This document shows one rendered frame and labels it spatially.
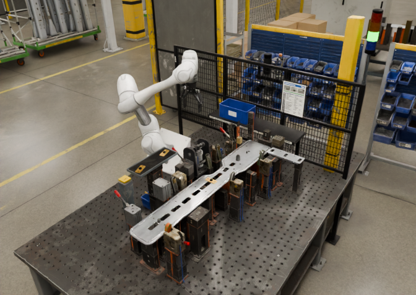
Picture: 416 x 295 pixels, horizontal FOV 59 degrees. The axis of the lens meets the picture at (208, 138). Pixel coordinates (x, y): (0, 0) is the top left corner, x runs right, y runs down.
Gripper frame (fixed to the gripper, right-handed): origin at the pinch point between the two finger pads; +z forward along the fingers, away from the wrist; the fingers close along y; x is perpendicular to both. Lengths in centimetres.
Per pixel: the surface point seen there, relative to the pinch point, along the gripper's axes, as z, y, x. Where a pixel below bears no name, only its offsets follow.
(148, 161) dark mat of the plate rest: 30.1, -10.4, -36.2
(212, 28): 0, -132, 196
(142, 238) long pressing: 46, 27, -80
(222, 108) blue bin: 34, -24, 71
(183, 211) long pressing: 46, 31, -47
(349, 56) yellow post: -27, 75, 93
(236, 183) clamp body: 42, 44, -8
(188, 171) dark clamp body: 40.8, 9.3, -17.3
